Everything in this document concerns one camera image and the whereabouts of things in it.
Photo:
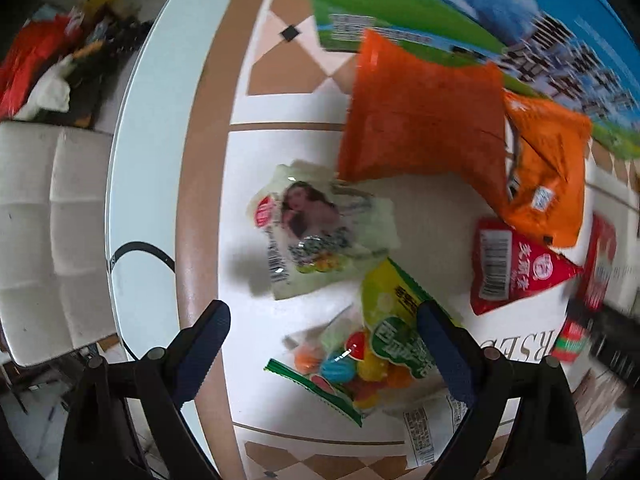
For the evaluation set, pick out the bright orange snack bag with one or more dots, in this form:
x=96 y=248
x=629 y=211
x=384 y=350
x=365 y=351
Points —
x=550 y=160

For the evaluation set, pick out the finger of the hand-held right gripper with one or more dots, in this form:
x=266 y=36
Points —
x=617 y=340

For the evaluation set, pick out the printed cardboard box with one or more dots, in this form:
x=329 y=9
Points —
x=450 y=0

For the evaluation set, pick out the dark orange snack bag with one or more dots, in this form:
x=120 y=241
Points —
x=420 y=115

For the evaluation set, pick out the red cloth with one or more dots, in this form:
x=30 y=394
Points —
x=30 y=60

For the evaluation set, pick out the red and white packet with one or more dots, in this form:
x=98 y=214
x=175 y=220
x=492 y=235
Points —
x=597 y=270

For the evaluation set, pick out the green bag of colourful candies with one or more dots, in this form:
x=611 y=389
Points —
x=385 y=310

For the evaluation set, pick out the dark floor clutter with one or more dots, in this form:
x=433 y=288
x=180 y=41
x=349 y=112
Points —
x=105 y=45

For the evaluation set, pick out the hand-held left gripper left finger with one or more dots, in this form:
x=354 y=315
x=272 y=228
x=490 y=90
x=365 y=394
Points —
x=200 y=355

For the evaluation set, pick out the white padded chair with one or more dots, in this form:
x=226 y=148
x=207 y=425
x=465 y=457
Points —
x=50 y=235

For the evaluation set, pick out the white cloth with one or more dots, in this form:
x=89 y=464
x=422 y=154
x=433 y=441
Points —
x=50 y=90

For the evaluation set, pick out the small red and green packet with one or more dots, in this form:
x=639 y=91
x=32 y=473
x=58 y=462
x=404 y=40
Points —
x=572 y=340

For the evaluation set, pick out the red triangular snack packet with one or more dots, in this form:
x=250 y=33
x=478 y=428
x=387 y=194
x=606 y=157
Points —
x=505 y=265

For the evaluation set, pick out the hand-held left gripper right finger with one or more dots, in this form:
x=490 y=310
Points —
x=445 y=355

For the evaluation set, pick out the pale green portrait snack packet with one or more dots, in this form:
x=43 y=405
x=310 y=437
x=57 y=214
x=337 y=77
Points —
x=320 y=220

